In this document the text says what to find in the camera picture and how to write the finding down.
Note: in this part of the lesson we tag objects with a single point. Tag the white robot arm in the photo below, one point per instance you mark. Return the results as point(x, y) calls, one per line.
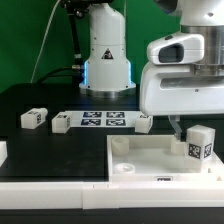
point(107, 71)

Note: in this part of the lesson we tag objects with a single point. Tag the white front fence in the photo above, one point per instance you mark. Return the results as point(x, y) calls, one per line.
point(70, 195)

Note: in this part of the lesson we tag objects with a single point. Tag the white square tabletop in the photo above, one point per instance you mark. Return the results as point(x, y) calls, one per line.
point(144, 158)

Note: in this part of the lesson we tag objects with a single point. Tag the white left fence piece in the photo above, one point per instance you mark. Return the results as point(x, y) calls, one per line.
point(3, 152)

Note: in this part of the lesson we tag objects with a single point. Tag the paper sheet with markers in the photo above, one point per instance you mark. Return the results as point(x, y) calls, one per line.
point(104, 119)

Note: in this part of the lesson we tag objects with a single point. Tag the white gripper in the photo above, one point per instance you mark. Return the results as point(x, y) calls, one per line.
point(174, 90)

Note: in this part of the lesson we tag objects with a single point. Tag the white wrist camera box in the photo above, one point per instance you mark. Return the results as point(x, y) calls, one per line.
point(177, 48)

